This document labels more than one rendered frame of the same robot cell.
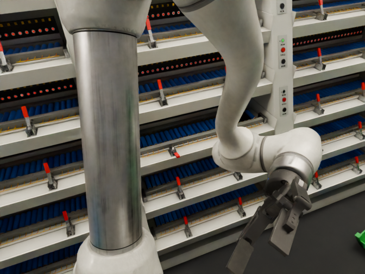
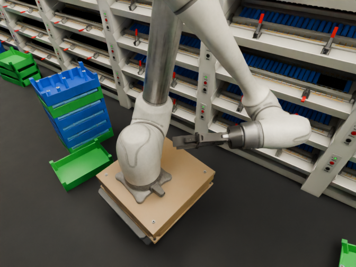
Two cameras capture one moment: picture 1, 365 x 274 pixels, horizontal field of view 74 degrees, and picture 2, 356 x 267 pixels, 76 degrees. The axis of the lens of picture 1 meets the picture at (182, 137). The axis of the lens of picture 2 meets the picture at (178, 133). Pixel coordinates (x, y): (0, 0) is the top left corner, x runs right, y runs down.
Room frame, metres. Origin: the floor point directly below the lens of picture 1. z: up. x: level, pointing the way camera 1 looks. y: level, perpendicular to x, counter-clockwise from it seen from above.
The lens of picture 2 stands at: (-0.04, -0.47, 1.11)
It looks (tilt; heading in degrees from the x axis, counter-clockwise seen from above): 44 degrees down; 49
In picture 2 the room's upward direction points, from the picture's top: straight up
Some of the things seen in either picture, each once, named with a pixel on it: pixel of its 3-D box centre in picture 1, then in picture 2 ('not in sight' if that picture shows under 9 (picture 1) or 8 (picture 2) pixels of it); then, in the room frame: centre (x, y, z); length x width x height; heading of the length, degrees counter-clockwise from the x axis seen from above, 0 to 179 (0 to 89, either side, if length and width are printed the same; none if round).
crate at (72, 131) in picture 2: not in sight; (78, 115); (0.23, 0.78, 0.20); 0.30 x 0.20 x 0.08; 1
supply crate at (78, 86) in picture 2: not in sight; (65, 82); (0.23, 0.78, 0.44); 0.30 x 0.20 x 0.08; 1
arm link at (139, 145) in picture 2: not in sight; (139, 151); (0.24, 0.07, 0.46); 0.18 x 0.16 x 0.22; 39
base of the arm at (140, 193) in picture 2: not in sight; (145, 176); (0.23, 0.04, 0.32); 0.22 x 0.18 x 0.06; 92
